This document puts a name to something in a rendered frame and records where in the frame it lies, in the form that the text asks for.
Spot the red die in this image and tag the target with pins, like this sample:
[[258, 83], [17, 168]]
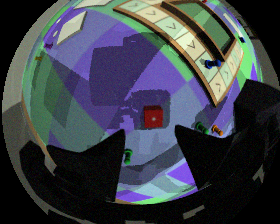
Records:
[[153, 116]]

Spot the blue die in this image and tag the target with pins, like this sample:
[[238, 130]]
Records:
[[242, 39]]

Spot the blue pawn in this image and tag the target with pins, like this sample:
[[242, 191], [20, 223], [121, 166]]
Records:
[[210, 64]]

